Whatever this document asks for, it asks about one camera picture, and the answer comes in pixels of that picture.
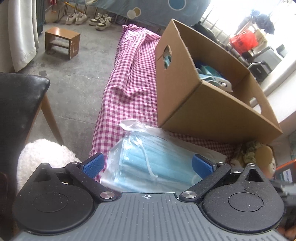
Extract grey curtain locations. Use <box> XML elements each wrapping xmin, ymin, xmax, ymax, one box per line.
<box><xmin>8</xmin><ymin>0</ymin><xmax>39</xmax><ymax>72</ymax></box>

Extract black wheelchair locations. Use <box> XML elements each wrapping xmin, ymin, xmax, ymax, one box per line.
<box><xmin>192</xmin><ymin>21</ymin><xmax>282</xmax><ymax>83</ymax></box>

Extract blue patterned bed sheet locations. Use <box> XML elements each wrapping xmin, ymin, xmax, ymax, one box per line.
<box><xmin>74</xmin><ymin>0</ymin><xmax>210</xmax><ymax>27</ymax></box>

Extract purple checkered tablecloth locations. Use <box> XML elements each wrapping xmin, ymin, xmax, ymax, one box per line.
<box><xmin>89</xmin><ymin>24</ymin><xmax>239</xmax><ymax>183</ymax></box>

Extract white black sneaker beside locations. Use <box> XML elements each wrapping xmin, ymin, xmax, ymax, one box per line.
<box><xmin>95</xmin><ymin>16</ymin><xmax>112</xmax><ymax>31</ymax></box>

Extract black leather chair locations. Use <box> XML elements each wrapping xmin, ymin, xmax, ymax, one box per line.
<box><xmin>1</xmin><ymin>73</ymin><xmax>63</xmax><ymax>240</ymax></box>

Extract orange cardboard box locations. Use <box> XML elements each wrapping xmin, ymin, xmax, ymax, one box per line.
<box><xmin>274</xmin><ymin>160</ymin><xmax>296</xmax><ymax>183</ymax></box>

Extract white black sneaker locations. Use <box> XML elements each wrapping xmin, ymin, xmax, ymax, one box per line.
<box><xmin>89</xmin><ymin>13</ymin><xmax>108</xmax><ymax>26</ymax></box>

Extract brown cardboard box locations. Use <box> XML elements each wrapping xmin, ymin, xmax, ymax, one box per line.
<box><xmin>155</xmin><ymin>20</ymin><xmax>282</xmax><ymax>144</ymax></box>

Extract red plastic bag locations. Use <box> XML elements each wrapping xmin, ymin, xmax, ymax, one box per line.
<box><xmin>230</xmin><ymin>30</ymin><xmax>258</xmax><ymax>55</ymax></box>

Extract blue face mask pack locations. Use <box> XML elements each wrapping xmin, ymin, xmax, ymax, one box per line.
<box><xmin>100</xmin><ymin>119</ymin><xmax>227</xmax><ymax>194</ymax></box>

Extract small wooden stool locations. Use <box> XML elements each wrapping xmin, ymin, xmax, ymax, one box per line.
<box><xmin>45</xmin><ymin>27</ymin><xmax>80</xmax><ymax>60</ymax></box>

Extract dark blue hanging garment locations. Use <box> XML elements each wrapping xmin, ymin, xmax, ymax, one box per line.
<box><xmin>250</xmin><ymin>10</ymin><xmax>275</xmax><ymax>35</ymax></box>

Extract pink white plush toy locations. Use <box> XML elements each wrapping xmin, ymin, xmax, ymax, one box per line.
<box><xmin>263</xmin><ymin>148</ymin><xmax>276</xmax><ymax>179</ymax></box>

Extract white fluffy cushion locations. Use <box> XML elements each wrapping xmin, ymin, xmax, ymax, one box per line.
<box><xmin>16</xmin><ymin>139</ymin><xmax>81</xmax><ymax>192</ymax></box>

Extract blue wet wipes pack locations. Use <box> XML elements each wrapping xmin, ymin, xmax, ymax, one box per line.
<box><xmin>195</xmin><ymin>61</ymin><xmax>233</xmax><ymax>92</ymax></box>

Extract green floral scrunchie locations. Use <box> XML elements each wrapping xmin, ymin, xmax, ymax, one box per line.
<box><xmin>241</xmin><ymin>141</ymin><xmax>263</xmax><ymax>164</ymax></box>

